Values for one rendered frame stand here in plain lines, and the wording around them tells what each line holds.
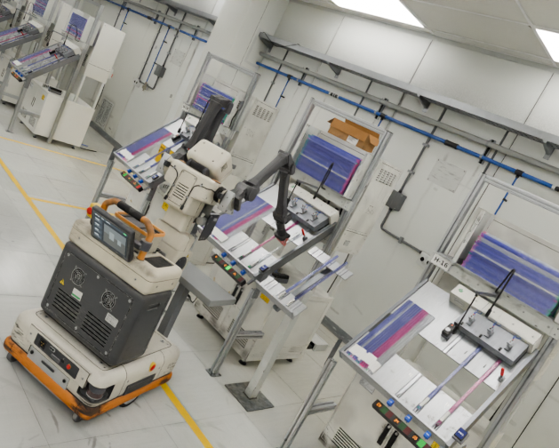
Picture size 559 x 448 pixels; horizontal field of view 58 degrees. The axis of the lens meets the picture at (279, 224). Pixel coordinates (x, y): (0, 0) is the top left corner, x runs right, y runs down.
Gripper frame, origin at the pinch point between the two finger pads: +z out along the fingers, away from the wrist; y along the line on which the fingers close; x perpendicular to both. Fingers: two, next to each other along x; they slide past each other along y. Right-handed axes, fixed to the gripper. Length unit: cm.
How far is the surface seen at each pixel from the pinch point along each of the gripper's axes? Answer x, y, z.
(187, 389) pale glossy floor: 100, -23, 36
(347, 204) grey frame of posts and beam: -47, -13, -13
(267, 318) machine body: 29, -8, 44
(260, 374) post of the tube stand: 58, -36, 50
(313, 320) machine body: -10, -6, 80
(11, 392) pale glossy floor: 172, -15, -30
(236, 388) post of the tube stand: 72, -27, 61
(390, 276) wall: -119, 13, 126
